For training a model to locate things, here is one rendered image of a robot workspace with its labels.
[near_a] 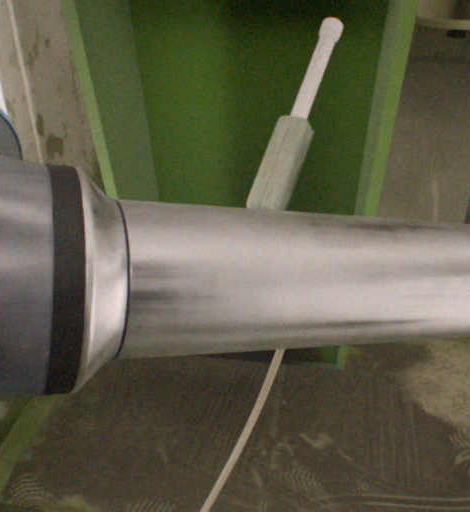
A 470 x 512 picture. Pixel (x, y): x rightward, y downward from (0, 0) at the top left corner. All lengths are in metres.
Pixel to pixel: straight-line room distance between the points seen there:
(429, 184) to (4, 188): 2.26
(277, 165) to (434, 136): 1.77
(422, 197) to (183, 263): 2.19
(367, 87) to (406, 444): 1.21
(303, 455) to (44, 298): 1.70
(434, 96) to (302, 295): 2.27
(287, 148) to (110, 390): 1.54
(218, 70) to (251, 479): 1.25
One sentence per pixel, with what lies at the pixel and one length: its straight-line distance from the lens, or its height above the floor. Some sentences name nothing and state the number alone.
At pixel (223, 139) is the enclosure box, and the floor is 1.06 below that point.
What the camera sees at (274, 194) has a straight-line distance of 0.72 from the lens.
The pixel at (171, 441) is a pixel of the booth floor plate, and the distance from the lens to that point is 1.92.
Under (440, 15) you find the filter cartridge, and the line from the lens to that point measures 2.16.
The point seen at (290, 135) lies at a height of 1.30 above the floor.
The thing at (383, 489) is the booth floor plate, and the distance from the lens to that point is 1.86.
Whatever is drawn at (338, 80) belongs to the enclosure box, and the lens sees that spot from 1.37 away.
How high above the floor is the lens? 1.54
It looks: 32 degrees down
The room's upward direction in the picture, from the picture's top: straight up
